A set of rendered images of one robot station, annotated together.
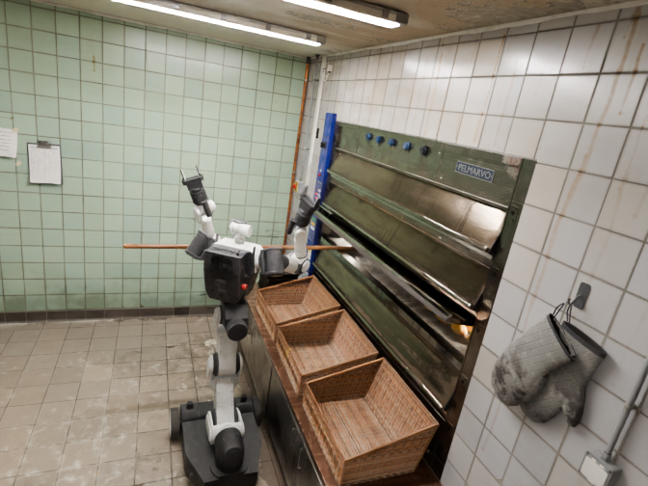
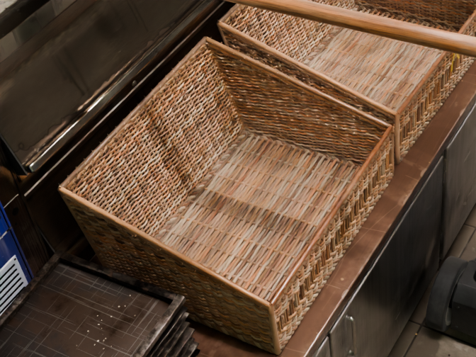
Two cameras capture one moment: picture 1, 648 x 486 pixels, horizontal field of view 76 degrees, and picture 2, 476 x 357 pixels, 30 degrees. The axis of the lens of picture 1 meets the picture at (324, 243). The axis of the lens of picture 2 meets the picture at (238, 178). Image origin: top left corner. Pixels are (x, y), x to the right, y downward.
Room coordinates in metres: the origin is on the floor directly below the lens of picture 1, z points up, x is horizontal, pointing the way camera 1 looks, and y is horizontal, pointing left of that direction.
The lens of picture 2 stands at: (3.51, 1.35, 2.00)
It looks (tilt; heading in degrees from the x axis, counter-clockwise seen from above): 43 degrees down; 243
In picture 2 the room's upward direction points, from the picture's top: 10 degrees counter-clockwise
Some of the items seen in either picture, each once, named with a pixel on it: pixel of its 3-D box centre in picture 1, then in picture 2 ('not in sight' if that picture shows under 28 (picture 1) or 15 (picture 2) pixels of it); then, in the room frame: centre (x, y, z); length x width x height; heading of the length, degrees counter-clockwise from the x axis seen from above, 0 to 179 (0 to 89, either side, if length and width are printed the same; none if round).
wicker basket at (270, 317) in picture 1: (295, 306); (238, 180); (2.89, 0.14, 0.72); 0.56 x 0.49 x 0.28; 25
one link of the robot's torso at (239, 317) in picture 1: (233, 314); not in sight; (2.09, 0.44, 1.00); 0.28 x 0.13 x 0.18; 25
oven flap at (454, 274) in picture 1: (382, 227); not in sight; (2.47, -0.34, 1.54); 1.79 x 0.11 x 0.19; 24
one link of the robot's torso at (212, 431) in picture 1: (224, 424); not in sight; (2.04, 0.42, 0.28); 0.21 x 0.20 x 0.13; 25
